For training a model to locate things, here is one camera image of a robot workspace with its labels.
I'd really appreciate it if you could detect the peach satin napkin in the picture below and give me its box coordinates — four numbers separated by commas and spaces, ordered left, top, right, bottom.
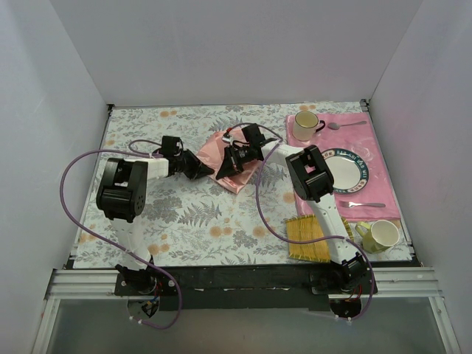
196, 131, 261, 194

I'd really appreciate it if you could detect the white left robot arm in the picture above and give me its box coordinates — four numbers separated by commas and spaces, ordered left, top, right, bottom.
96, 136, 214, 295

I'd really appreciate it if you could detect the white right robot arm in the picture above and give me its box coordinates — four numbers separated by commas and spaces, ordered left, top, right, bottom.
216, 123, 375, 294

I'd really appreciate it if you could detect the floral patterned tablecloth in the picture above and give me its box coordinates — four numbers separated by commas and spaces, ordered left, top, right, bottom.
72, 101, 413, 268

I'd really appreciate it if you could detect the white mug black rim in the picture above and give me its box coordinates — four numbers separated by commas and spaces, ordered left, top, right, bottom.
292, 111, 326, 142

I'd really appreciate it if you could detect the yellow bamboo tray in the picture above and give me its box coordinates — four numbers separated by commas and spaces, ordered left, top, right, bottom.
285, 215, 331, 263

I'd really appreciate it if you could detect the small silver spoon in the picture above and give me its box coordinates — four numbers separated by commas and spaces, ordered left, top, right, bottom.
327, 120, 367, 131

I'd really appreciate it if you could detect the white plate green rim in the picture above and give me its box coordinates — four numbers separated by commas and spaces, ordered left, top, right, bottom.
322, 148, 369, 195

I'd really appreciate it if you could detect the silver fork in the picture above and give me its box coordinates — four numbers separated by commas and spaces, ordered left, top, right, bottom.
339, 201, 386, 208

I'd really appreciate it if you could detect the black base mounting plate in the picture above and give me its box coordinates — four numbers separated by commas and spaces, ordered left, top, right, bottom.
114, 263, 378, 311

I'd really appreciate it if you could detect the pink floral placemat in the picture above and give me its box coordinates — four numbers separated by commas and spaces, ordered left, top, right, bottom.
285, 113, 400, 222

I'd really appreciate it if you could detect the yellow green mug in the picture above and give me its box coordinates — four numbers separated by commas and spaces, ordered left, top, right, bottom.
355, 220, 400, 254

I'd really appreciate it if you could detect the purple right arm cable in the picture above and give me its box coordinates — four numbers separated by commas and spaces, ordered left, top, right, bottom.
225, 122, 374, 321

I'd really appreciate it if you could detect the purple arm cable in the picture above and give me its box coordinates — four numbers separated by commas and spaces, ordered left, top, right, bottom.
225, 122, 374, 321
60, 139, 184, 330

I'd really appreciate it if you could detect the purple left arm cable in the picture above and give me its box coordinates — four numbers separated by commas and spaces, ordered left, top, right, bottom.
60, 139, 184, 330

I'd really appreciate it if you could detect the aluminium frame rail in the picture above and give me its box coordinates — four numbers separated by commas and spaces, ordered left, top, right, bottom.
32, 267, 461, 353

